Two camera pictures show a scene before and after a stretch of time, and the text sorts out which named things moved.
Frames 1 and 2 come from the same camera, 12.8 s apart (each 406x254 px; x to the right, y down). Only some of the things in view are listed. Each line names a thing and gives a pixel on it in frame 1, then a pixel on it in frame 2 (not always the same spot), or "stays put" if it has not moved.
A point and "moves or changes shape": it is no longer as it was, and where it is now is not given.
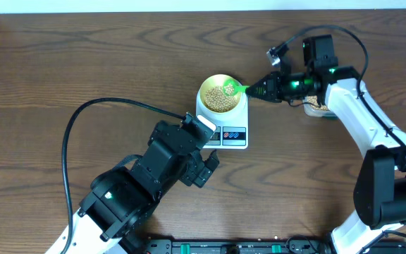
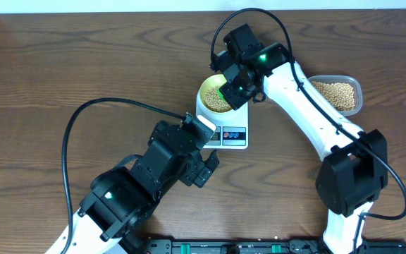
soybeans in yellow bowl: x=216 y=100 stays put
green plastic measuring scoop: x=230 y=87 moves or changes shape
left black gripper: x=197 y=171 stays put
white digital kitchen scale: x=232 y=130 stays put
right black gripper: x=273 y=93 -> x=234 y=101
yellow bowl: x=213 y=97 stays put
